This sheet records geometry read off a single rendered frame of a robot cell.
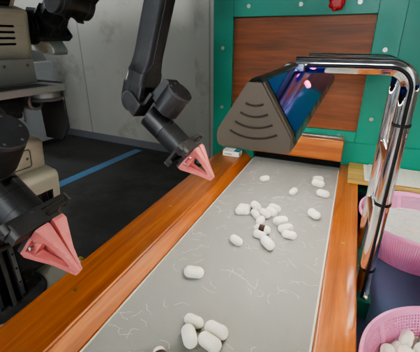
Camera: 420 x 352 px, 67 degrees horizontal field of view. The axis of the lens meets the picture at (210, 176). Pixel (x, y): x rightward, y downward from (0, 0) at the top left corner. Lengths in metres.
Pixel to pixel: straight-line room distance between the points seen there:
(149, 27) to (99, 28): 3.18
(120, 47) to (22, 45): 2.77
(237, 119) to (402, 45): 0.82
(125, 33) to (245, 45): 2.61
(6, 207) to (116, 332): 0.24
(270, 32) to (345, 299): 0.83
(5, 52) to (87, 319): 0.67
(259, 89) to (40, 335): 0.44
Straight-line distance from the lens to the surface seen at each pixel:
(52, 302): 0.60
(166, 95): 0.69
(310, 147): 1.08
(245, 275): 0.63
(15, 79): 0.95
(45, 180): 1.01
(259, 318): 0.56
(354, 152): 1.14
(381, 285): 0.79
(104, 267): 0.63
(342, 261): 0.66
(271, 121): 0.32
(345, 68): 0.53
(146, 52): 0.74
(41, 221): 0.47
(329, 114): 1.12
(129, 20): 3.63
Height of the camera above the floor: 1.15
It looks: 23 degrees down
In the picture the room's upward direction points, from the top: straight up
